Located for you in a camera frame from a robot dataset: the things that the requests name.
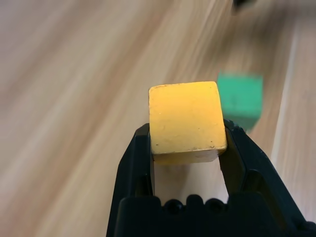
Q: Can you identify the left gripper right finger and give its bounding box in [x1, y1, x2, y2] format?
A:
[219, 119, 307, 223]

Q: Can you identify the yellow wooden block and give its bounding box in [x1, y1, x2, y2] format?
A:
[148, 80, 228, 165]

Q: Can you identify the green wooden block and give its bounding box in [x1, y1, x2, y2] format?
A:
[217, 71, 264, 133]

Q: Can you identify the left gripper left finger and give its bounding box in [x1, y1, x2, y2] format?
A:
[106, 122, 157, 234]

